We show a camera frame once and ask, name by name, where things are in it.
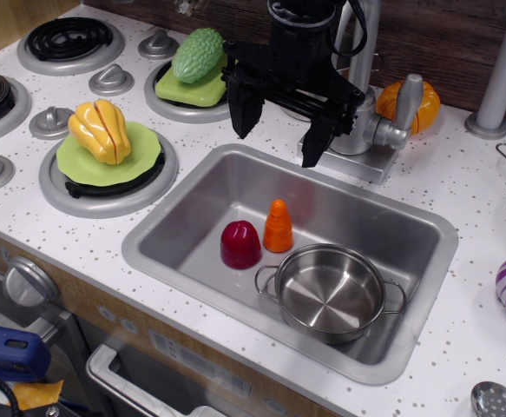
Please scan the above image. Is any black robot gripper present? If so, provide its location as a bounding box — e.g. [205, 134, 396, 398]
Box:
[222, 1, 365, 168]

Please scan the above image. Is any silver toy faucet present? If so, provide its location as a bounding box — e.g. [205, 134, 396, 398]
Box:
[303, 1, 424, 184]

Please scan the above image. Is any green rectangular tray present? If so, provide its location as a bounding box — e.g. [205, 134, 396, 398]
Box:
[154, 62, 227, 108]

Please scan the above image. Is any orange toy pumpkin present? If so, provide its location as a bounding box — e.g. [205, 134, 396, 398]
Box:
[375, 81, 441, 134]

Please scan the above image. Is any green toy bitter gourd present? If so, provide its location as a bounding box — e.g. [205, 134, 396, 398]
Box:
[171, 28, 223, 84]

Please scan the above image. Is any orange toy carrot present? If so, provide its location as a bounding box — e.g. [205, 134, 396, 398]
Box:
[263, 199, 293, 253]

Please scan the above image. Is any silver sink basin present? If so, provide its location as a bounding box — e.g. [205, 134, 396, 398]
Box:
[122, 144, 458, 385]

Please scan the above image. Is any dark red toy vegetable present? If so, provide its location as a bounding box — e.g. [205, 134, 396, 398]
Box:
[220, 220, 262, 269]

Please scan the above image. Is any grey stove knob rear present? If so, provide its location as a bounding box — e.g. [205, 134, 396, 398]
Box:
[138, 30, 179, 60]

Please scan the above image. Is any grey stove knob middle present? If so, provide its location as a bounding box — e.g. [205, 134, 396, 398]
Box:
[89, 63, 135, 96]

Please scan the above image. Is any small steel pot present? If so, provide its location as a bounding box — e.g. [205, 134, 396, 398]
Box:
[254, 243, 407, 345]

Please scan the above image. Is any yellow toy starfruit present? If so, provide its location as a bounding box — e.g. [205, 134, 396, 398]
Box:
[68, 99, 131, 165]

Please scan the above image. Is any grey vertical pole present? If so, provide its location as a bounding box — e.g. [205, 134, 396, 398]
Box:
[465, 32, 506, 140]

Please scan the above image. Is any light green round plate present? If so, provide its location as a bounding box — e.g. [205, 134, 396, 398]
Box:
[56, 122, 162, 187]

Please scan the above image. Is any black coil burner rear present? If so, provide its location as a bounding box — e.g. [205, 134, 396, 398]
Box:
[16, 17, 125, 76]

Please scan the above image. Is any grey stove knob front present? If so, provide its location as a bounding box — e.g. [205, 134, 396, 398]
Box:
[29, 106, 74, 140]

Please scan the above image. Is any grey oven dial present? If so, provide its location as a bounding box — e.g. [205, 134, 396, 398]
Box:
[2, 256, 60, 308]

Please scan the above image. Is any silver slotted spoon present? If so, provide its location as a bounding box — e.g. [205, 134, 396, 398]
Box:
[470, 381, 506, 416]

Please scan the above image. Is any blue clamp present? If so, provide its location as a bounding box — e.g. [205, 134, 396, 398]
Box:
[0, 327, 51, 382]

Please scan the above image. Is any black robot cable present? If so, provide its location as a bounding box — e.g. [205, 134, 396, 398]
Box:
[329, 0, 368, 58]

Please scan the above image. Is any middle rear burner ring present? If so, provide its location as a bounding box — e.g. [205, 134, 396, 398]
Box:
[143, 59, 236, 124]

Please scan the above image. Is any front burner with ring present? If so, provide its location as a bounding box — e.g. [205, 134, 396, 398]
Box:
[38, 133, 179, 219]

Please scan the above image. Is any oven door handle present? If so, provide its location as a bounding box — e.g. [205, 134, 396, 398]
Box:
[84, 343, 223, 417]

